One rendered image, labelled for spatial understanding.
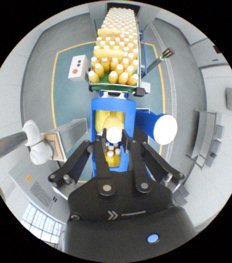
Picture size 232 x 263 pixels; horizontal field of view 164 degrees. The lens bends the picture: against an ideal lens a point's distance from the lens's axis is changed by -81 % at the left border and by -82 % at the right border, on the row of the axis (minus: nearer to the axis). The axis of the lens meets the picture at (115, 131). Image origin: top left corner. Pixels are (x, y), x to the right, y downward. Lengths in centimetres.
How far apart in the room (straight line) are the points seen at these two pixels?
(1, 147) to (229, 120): 384
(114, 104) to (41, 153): 67
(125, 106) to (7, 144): 72
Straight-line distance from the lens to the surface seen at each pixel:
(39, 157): 77
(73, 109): 182
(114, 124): 23
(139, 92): 70
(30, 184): 188
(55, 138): 86
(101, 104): 43
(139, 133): 166
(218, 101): 341
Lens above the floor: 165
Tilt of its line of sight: 74 degrees down
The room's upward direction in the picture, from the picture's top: 169 degrees clockwise
